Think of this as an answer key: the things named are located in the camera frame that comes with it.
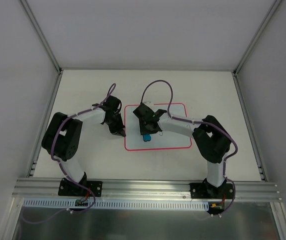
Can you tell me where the blue whiteboard eraser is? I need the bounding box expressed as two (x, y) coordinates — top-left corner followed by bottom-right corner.
(143, 134), (151, 142)

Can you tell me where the pink-framed whiteboard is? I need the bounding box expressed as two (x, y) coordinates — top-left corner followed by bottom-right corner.
(124, 104), (192, 152)

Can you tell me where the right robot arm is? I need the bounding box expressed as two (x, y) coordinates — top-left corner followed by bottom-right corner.
(133, 103), (232, 199)

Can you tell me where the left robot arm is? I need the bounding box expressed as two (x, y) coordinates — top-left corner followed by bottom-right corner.
(41, 95), (126, 196)

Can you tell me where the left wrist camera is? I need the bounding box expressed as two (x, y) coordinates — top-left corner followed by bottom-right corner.
(101, 95), (122, 113)

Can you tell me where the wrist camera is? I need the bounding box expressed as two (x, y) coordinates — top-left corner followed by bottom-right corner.
(101, 95), (122, 113)
(133, 103), (154, 119)

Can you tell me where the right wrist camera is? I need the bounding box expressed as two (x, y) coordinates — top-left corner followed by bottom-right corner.
(133, 103), (154, 119)

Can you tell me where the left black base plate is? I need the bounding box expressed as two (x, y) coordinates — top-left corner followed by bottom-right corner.
(58, 178), (103, 197)

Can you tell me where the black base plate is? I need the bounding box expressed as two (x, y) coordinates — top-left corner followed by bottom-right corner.
(189, 181), (235, 199)
(58, 178), (103, 197)

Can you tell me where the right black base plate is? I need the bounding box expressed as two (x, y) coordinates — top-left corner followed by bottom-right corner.
(189, 181), (235, 199)

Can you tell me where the white slotted cable duct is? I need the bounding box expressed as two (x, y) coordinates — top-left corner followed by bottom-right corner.
(22, 198), (209, 212)

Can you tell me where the left aluminium frame post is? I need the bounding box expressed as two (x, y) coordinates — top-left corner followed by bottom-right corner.
(18, 0), (62, 74)

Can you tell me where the aluminium frame post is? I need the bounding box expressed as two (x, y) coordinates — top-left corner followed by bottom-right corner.
(18, 0), (62, 74)
(233, 0), (283, 76)

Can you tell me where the aluminium mounting rail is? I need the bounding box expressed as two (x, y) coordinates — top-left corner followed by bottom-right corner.
(12, 177), (283, 202)

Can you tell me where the right aluminium frame post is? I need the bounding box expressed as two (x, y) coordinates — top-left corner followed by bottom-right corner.
(233, 0), (283, 76)

